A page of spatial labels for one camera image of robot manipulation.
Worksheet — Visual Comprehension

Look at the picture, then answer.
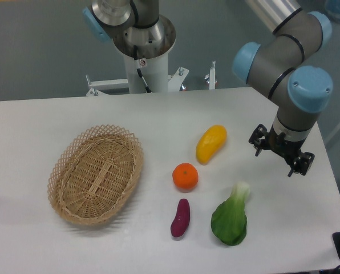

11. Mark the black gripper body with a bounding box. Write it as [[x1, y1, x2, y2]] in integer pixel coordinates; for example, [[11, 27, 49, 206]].
[[265, 127, 303, 165]]

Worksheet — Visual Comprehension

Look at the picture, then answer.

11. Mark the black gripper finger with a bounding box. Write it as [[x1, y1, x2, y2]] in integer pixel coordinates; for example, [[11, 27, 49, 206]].
[[286, 150, 315, 177], [249, 124, 269, 156]]

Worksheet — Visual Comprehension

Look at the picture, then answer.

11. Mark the orange fruit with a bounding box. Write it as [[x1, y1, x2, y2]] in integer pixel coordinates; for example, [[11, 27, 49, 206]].
[[172, 163, 199, 190]]

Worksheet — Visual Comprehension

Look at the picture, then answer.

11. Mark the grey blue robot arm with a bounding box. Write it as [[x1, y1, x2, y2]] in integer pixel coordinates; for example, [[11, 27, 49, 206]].
[[83, 1, 333, 175]]

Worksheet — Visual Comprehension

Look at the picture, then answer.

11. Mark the yellow mango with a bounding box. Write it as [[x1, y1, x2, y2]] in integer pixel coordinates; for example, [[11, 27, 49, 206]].
[[195, 124, 227, 165]]

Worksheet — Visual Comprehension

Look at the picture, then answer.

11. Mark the green bok choy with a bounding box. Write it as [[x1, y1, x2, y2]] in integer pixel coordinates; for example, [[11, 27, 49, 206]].
[[211, 182, 250, 246]]

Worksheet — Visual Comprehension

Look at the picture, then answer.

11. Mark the purple sweet potato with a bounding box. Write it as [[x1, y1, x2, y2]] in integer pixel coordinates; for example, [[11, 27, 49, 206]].
[[171, 199, 191, 237]]

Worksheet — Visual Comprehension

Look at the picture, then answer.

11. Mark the blue object in corner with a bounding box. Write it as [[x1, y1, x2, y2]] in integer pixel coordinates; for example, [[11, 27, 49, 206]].
[[323, 0, 340, 23]]

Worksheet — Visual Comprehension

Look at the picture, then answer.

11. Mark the woven wicker basket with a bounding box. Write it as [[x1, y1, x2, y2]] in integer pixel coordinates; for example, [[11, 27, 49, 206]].
[[47, 125, 143, 225]]

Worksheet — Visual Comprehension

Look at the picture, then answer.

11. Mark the white metal base frame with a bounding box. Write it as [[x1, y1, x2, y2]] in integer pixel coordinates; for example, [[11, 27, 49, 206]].
[[86, 61, 217, 96]]

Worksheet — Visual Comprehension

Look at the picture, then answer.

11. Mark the black cable on pedestal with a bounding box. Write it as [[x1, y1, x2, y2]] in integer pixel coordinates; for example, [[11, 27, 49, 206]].
[[132, 45, 153, 94]]

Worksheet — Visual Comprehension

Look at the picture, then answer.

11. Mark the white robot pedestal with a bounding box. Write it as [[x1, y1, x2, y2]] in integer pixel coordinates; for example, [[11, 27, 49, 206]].
[[113, 15, 176, 94]]

